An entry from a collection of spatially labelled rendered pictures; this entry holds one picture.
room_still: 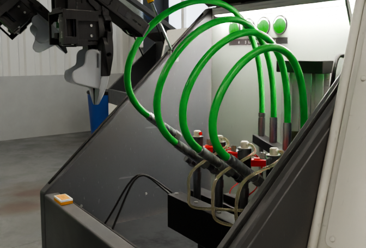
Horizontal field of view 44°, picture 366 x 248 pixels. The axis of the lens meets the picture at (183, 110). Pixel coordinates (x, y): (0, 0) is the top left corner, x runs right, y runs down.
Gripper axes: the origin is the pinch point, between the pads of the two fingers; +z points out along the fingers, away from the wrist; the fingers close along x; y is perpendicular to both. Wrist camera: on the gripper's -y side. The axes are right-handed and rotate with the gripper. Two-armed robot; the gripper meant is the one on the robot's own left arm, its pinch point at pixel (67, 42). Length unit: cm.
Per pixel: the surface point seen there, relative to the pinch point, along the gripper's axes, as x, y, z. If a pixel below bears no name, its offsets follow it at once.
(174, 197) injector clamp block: -0.8, 8.6, 40.9
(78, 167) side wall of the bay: -25.5, 15.3, 22.9
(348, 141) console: 42, -8, 44
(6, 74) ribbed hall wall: -655, -83, -83
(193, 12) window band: -523, -323, 53
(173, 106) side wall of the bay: -28.4, -16.6, 32.1
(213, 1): 9.7, -27.5, 16.2
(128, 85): 10.0, 0.5, 15.0
